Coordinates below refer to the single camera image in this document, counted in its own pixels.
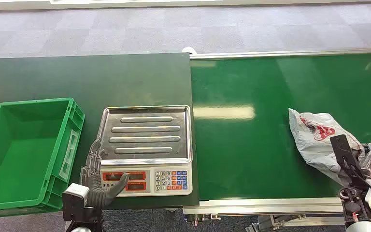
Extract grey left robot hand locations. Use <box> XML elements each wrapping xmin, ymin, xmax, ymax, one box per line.
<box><xmin>80</xmin><ymin>137</ymin><xmax>131</xmax><ymax>197</ymax></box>

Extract grey plastic mailer package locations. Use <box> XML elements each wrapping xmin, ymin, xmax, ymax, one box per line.
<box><xmin>288</xmin><ymin>108</ymin><xmax>371</xmax><ymax>188</ymax></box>

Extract green conveyor belt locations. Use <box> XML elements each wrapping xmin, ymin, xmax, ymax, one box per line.
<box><xmin>190</xmin><ymin>53</ymin><xmax>371</xmax><ymax>201</ymax></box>

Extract electronic scale with steel tray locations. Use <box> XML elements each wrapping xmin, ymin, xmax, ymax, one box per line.
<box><xmin>96</xmin><ymin>105</ymin><xmax>194</xmax><ymax>197</ymax></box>

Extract green plastic crate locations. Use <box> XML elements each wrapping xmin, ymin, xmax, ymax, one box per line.
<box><xmin>0</xmin><ymin>97</ymin><xmax>86</xmax><ymax>213</ymax></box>

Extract white skirting strip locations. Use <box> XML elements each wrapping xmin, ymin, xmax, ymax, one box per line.
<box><xmin>0</xmin><ymin>0</ymin><xmax>371</xmax><ymax>11</ymax></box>

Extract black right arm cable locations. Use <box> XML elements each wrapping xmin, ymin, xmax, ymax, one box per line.
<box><xmin>343</xmin><ymin>158</ymin><xmax>371</xmax><ymax>218</ymax></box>

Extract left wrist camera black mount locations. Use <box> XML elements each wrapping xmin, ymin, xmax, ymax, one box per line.
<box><xmin>62</xmin><ymin>183</ymin><xmax>91</xmax><ymax>222</ymax></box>

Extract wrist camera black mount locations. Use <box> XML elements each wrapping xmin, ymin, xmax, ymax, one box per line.
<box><xmin>329</xmin><ymin>134</ymin><xmax>366</xmax><ymax>181</ymax></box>
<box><xmin>62</xmin><ymin>183</ymin><xmax>91</xmax><ymax>222</ymax></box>

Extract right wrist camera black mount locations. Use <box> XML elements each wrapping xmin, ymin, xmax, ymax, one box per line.
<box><xmin>329</xmin><ymin>134</ymin><xmax>366</xmax><ymax>181</ymax></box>

